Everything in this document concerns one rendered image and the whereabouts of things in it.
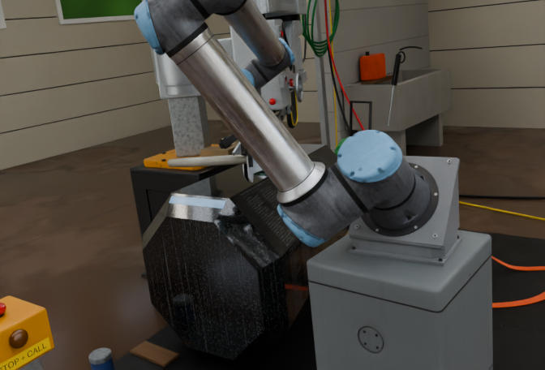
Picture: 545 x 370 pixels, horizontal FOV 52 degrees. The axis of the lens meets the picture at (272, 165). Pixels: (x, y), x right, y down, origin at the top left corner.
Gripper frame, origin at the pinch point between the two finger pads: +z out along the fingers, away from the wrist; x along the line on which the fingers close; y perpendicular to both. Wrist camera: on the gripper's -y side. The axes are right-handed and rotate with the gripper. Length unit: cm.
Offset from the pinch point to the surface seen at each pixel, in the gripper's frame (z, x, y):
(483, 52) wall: -106, 392, 413
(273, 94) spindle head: -34, 64, 32
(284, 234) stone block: 28, 40, 25
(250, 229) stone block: 23.9, 36.9, 9.4
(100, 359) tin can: 81, 71, -55
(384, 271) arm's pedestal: 23, -57, 21
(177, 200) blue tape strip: 12, 64, -17
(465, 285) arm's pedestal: 29, -63, 42
